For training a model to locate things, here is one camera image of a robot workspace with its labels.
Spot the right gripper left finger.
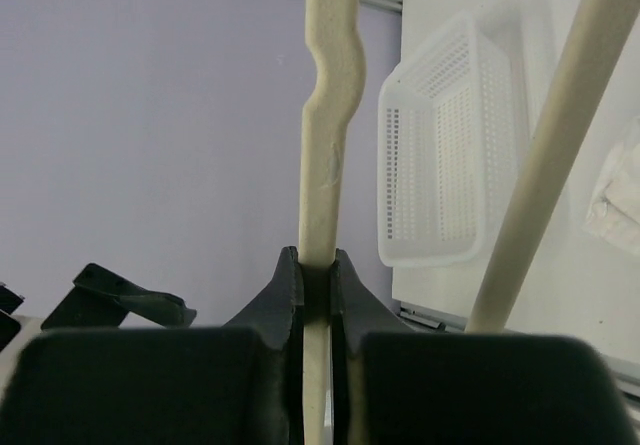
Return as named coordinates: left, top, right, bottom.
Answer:
left=1, top=247, right=304, bottom=444

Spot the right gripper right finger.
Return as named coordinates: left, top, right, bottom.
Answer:
left=330, top=251, right=631, bottom=444

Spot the cream white skirt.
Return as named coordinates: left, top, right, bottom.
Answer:
left=584, top=117, right=639, bottom=257

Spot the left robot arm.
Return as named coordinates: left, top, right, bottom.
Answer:
left=1, top=263, right=206, bottom=358

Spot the white plastic basket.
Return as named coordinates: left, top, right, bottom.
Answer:
left=377, top=12, right=522, bottom=268

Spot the cream plastic hanger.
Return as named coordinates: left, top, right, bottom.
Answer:
left=298, top=0, right=639, bottom=444

